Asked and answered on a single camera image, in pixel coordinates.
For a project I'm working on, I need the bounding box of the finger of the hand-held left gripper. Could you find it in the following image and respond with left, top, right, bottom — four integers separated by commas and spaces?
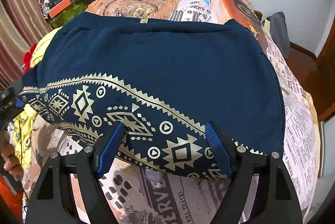
0, 79, 26, 110

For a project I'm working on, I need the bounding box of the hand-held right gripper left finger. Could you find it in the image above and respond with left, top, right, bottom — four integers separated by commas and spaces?
25, 122, 125, 224

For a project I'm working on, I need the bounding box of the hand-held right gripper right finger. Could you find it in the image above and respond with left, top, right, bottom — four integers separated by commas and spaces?
205, 121, 304, 224

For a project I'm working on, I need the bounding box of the navy patterned hoodie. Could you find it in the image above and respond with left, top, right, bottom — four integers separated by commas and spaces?
17, 12, 286, 179

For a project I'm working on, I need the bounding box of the person's left hand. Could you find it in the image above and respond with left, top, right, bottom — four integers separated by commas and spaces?
0, 144, 24, 180

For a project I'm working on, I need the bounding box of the yellow cartoon blanket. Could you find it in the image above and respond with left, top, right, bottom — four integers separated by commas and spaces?
12, 28, 58, 170

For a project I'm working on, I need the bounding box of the red cloth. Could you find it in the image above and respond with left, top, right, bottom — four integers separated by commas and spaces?
22, 42, 39, 72

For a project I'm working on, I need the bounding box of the printed bed sheet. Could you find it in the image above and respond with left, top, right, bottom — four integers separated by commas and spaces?
22, 0, 321, 224

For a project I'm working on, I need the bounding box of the striped curtain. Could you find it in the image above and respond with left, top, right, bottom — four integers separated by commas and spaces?
0, 0, 53, 89

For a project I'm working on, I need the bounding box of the orange box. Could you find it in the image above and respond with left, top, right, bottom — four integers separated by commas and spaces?
47, 0, 73, 19

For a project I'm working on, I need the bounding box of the green cloth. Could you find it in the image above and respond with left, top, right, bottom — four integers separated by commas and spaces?
50, 0, 88, 29

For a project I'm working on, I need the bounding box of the brown wooden door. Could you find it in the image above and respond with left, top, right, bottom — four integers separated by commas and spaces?
288, 0, 335, 123

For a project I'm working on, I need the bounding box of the dark grey garment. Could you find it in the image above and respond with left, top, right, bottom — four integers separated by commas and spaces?
266, 11, 290, 55

